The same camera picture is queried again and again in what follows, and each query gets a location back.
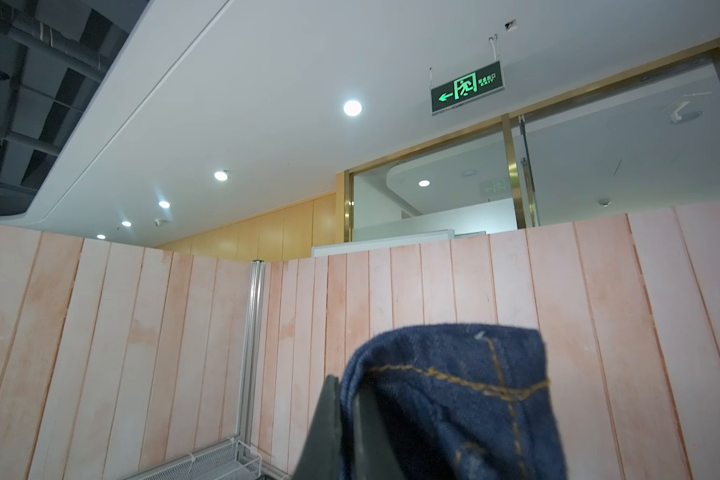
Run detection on aluminium frame right post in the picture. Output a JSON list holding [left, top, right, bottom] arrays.
[[236, 259, 266, 446]]

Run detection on dark blue denim trousers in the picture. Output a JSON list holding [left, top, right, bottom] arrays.
[[339, 323, 568, 479]]

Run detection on green exit sign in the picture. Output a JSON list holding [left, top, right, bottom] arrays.
[[430, 61, 505, 115]]

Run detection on white wire mesh shelf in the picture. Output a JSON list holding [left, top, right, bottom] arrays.
[[129, 436, 291, 480]]

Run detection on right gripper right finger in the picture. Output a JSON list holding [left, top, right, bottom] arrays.
[[352, 382, 405, 480]]

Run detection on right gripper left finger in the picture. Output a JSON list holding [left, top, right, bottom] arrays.
[[292, 375, 342, 480]]

